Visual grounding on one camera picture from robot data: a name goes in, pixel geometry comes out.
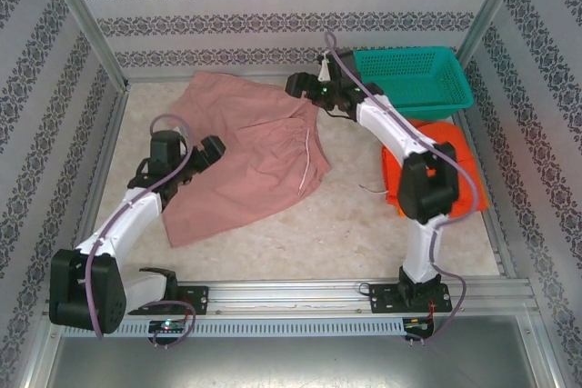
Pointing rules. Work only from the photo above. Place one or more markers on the aluminium frame strut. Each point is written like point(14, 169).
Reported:
point(38, 356)
point(545, 342)

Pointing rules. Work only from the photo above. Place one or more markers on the small circuit board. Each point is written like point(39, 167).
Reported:
point(418, 324)
point(167, 325)

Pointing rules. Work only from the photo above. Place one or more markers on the pink shorts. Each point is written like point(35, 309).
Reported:
point(245, 156)

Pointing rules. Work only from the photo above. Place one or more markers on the light orange shorts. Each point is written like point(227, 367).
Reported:
point(483, 201)

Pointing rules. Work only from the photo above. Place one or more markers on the black base plate right arm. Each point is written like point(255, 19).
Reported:
point(384, 299)

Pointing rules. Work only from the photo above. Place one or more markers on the aluminium frame post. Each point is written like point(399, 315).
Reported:
point(491, 6)
point(86, 24)

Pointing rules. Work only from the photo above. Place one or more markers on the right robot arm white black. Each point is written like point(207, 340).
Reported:
point(427, 188)

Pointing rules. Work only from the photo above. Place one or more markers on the aluminium mounting rail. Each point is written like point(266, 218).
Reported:
point(282, 292)

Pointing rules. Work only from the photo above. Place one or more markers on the teal plastic basket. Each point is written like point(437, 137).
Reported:
point(409, 74)

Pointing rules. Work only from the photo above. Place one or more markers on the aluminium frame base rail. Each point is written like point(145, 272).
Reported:
point(107, 152)
point(159, 77)
point(495, 233)

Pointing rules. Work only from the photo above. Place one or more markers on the red-orange shorts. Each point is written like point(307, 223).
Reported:
point(454, 142)

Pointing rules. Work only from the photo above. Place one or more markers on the grey metal sheet panel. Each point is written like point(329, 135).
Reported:
point(291, 365)

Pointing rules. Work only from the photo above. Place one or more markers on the black base plate left arm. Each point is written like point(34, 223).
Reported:
point(195, 299)

